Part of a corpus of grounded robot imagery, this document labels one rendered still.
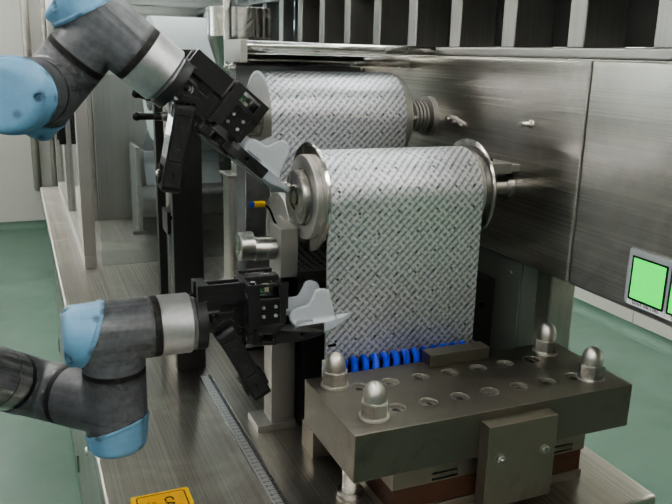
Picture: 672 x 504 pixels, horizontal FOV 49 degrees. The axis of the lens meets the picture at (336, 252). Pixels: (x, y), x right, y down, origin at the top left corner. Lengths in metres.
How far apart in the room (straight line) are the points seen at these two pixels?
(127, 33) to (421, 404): 0.56
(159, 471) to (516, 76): 0.75
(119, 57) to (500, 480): 0.68
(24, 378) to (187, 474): 0.24
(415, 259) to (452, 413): 0.24
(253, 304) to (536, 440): 0.38
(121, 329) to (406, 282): 0.39
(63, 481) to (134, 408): 1.89
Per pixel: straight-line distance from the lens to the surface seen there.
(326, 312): 0.98
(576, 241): 1.06
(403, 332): 1.07
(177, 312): 0.91
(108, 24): 0.92
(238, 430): 1.14
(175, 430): 1.15
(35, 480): 2.86
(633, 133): 0.98
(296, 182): 1.00
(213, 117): 0.95
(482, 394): 0.97
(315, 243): 1.00
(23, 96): 0.79
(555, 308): 1.39
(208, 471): 1.04
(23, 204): 6.55
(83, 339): 0.90
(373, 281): 1.02
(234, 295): 0.94
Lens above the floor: 1.44
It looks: 15 degrees down
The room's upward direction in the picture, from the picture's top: 2 degrees clockwise
